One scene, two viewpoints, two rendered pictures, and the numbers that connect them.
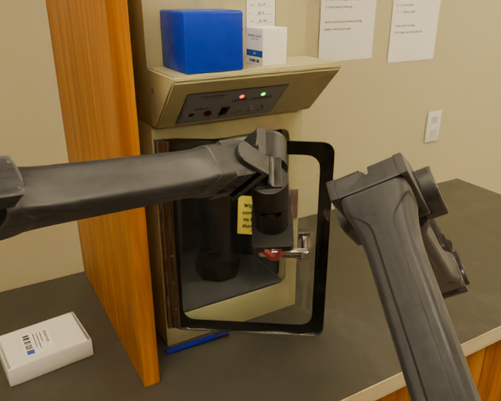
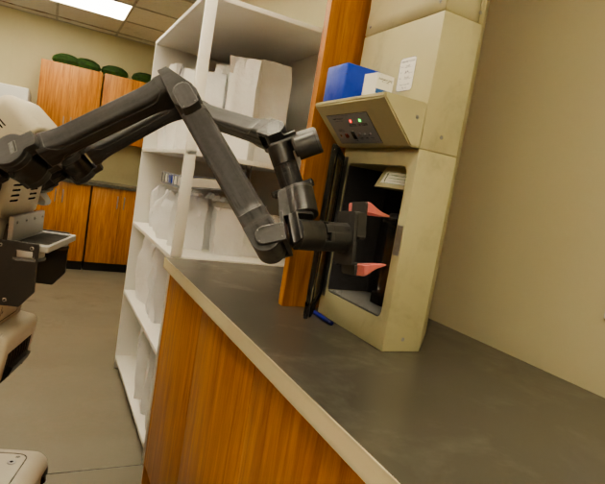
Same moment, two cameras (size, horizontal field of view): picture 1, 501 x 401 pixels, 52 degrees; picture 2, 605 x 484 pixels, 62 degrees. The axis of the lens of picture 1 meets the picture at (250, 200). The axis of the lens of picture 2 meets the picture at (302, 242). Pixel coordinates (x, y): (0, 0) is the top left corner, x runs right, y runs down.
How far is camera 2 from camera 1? 1.56 m
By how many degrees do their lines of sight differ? 90
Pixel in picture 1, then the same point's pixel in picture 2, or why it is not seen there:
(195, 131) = (360, 156)
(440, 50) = not seen: outside the picture
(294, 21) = (425, 75)
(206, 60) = (329, 93)
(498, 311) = (392, 451)
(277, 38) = (371, 80)
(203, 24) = (332, 72)
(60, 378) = not seen: hidden behind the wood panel
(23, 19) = not seen: hidden behind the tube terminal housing
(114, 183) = (219, 115)
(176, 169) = (242, 121)
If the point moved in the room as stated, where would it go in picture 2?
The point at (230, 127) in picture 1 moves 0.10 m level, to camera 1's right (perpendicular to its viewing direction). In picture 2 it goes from (375, 157) to (379, 154)
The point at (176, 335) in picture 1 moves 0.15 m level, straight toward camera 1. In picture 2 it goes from (322, 306) to (269, 300)
